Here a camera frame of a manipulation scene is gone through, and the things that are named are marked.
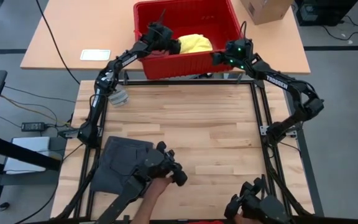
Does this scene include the black equipment cabinet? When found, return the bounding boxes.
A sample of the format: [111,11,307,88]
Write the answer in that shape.
[294,0,358,27]

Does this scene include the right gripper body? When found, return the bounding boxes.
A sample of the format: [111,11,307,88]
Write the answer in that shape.
[224,38,255,70]

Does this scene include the light orange wooden table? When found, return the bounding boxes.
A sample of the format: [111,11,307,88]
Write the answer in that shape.
[19,0,311,75]

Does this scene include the tangled black floor cable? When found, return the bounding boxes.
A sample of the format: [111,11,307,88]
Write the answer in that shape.
[321,14,358,42]

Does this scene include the black power adapter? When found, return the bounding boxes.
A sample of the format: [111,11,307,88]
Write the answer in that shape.
[21,121,46,133]

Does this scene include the red plastic laundry bin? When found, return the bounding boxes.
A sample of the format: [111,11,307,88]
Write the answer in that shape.
[132,0,242,80]

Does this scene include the yellow t-shirt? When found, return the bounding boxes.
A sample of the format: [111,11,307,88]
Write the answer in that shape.
[177,33,214,55]

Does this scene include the cardboard box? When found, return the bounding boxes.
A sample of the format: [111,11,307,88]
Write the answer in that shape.
[239,0,295,26]

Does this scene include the person's right hand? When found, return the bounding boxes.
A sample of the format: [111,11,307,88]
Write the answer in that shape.
[233,210,254,224]

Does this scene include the long black cable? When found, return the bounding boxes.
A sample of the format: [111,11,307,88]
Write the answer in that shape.
[35,0,81,85]

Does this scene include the person's left forearm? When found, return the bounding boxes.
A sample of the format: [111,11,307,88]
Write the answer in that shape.
[131,192,164,224]

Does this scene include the dark grey shorts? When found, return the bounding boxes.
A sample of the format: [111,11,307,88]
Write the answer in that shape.
[89,136,155,195]

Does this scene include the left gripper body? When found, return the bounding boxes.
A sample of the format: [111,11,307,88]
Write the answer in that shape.
[140,22,180,54]

